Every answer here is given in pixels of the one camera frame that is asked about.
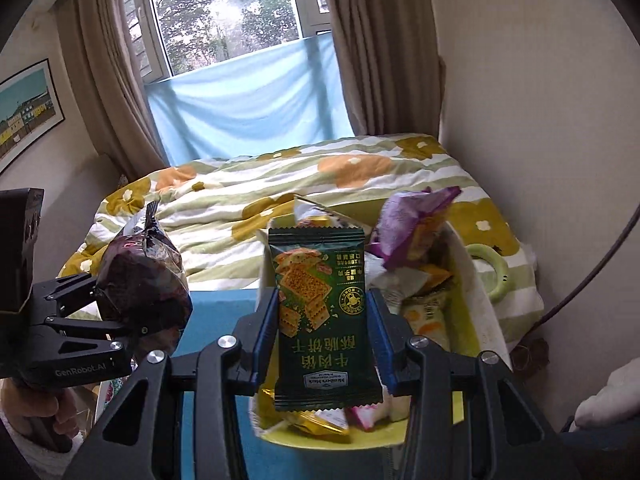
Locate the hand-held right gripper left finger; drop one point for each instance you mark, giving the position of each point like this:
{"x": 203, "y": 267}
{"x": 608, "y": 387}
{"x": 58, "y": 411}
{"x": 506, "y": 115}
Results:
{"x": 267, "y": 325}

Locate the window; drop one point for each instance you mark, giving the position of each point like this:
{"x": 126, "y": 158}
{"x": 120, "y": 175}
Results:
{"x": 225, "y": 10}

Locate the floral striped blanket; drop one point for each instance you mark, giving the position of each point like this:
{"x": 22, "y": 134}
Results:
{"x": 300, "y": 175}

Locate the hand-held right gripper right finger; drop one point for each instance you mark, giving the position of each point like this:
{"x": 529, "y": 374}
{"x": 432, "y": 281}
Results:
{"x": 381, "y": 332}

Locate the framed wall picture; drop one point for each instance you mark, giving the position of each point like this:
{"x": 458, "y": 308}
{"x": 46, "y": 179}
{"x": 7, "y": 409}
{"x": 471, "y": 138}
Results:
{"x": 25, "y": 110}

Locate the person's left hand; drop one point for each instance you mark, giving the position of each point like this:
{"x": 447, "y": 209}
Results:
{"x": 37, "y": 405}

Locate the teal cloth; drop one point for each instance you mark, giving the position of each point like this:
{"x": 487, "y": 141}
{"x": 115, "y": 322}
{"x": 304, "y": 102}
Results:
{"x": 215, "y": 315}

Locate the beige curtain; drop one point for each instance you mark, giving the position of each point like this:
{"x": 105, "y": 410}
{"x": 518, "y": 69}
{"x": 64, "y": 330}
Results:
{"x": 380, "y": 50}
{"x": 110, "y": 60}

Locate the large purple snack packet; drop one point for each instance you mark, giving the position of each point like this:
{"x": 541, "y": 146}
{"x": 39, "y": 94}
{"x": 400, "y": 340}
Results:
{"x": 410, "y": 225}

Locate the dark green cracker packet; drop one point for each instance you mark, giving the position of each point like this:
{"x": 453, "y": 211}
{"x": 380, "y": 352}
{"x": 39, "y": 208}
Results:
{"x": 320, "y": 310}

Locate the gold foil snack packet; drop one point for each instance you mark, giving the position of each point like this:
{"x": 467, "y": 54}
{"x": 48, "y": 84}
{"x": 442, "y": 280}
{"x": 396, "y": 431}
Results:
{"x": 320, "y": 420}

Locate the light blue cloth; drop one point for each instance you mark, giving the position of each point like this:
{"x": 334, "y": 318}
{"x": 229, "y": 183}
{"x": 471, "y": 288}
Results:
{"x": 240, "y": 105}

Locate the white cloth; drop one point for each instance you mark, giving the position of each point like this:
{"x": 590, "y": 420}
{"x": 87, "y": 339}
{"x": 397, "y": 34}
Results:
{"x": 610, "y": 395}

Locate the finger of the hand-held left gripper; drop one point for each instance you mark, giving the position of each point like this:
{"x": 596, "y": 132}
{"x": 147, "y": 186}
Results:
{"x": 65, "y": 295}
{"x": 85, "y": 331}

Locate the green white cardboard box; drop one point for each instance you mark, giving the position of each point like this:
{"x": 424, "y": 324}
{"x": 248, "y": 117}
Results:
{"x": 467, "y": 285}

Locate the dark brown cake packet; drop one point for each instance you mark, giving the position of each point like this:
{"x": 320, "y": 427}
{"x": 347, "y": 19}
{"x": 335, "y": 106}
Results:
{"x": 140, "y": 285}

